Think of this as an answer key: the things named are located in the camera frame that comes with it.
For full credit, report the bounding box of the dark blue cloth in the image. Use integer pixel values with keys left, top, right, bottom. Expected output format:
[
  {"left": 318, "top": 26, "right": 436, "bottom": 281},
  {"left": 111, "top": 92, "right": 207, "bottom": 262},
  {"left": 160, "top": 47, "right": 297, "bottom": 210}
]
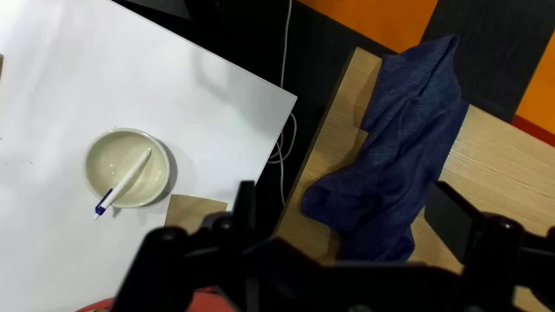
[{"left": 300, "top": 33, "right": 470, "bottom": 265}]

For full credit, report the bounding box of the square brown paper sheet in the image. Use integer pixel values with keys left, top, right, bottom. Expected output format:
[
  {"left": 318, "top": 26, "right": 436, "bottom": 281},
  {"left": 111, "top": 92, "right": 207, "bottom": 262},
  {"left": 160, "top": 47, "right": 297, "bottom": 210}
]
[{"left": 163, "top": 192, "right": 231, "bottom": 236}]

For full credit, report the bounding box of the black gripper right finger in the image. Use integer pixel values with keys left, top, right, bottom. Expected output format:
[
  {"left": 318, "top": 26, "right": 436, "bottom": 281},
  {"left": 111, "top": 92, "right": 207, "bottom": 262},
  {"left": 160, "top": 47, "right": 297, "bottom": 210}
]
[{"left": 424, "top": 179, "right": 486, "bottom": 274}]

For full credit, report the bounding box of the thin white cable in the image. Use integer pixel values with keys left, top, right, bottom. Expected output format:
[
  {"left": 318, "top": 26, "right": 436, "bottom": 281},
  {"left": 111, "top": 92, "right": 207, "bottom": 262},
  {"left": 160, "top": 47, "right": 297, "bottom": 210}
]
[{"left": 268, "top": 0, "right": 300, "bottom": 210}]

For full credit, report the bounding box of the pale green ceramic bowl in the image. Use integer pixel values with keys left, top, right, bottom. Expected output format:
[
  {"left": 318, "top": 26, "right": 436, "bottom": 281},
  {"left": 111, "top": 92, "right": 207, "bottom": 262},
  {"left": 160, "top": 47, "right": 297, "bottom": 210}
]
[{"left": 84, "top": 127, "right": 179, "bottom": 212}]

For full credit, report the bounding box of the red cloth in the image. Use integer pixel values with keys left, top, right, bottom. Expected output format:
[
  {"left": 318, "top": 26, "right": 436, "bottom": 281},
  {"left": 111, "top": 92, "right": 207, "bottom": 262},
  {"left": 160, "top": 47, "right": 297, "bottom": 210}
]
[{"left": 75, "top": 291, "right": 235, "bottom": 312}]

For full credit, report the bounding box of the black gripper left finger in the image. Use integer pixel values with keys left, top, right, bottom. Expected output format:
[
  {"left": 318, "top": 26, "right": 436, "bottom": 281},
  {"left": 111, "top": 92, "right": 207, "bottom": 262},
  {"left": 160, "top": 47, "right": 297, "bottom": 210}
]
[{"left": 231, "top": 179, "right": 259, "bottom": 244}]

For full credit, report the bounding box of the white marker with blue cap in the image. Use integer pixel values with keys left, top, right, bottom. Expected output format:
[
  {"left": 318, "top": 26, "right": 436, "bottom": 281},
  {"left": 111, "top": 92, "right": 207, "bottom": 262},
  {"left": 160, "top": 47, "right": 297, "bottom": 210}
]
[{"left": 92, "top": 146, "right": 155, "bottom": 218}]

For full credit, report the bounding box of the light wooden table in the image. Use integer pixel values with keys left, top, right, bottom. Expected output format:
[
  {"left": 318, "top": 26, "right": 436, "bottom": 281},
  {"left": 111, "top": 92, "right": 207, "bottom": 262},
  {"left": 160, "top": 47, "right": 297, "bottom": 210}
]
[{"left": 271, "top": 45, "right": 555, "bottom": 312}]

